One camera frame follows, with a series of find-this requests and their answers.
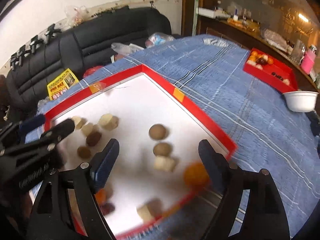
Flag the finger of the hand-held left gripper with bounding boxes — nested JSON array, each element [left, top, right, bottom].
[[25, 119, 75, 155], [0, 114, 47, 143]]

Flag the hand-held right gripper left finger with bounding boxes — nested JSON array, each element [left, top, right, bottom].
[[25, 138, 120, 240]]

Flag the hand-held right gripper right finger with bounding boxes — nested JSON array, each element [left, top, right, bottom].
[[198, 139, 290, 240]]

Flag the peeled white water chestnut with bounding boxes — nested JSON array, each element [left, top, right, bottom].
[[98, 114, 119, 131], [71, 116, 87, 130], [81, 124, 100, 137], [137, 200, 163, 222], [154, 156, 177, 172]]

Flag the brown longan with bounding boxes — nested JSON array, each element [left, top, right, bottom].
[[153, 142, 173, 157], [77, 146, 92, 159], [149, 124, 167, 140]]

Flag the red date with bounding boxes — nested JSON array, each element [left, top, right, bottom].
[[86, 131, 102, 147], [101, 202, 116, 215]]

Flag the red tray with white inside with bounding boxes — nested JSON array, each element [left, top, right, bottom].
[[44, 64, 238, 239]]

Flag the yellow leaflet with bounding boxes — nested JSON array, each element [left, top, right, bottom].
[[47, 68, 80, 101]]

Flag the red plastic bag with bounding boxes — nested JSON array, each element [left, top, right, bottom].
[[83, 66, 104, 78]]

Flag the blue plaid tablecloth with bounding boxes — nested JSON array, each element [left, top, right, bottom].
[[25, 34, 320, 240]]

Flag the clear plastic bag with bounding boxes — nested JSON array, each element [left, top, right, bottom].
[[111, 42, 145, 55]]

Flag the black sofa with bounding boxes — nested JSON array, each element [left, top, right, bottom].
[[5, 7, 172, 110]]

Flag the white bowl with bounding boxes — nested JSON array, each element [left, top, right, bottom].
[[282, 91, 319, 112]]

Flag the red box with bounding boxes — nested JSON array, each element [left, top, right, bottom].
[[244, 48, 299, 94]]

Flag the colourful snack bag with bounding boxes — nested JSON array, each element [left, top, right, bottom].
[[146, 32, 175, 48]]

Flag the plastic bag with food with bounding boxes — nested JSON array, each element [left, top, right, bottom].
[[264, 29, 288, 50]]

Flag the glass pitcher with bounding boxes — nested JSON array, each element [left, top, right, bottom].
[[291, 40, 305, 63]]

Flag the pink thermos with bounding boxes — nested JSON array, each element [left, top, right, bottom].
[[301, 45, 317, 73]]

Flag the long white box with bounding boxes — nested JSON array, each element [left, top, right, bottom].
[[198, 7, 232, 19]]

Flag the wooden glass cabinet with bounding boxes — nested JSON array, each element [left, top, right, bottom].
[[181, 0, 320, 90]]

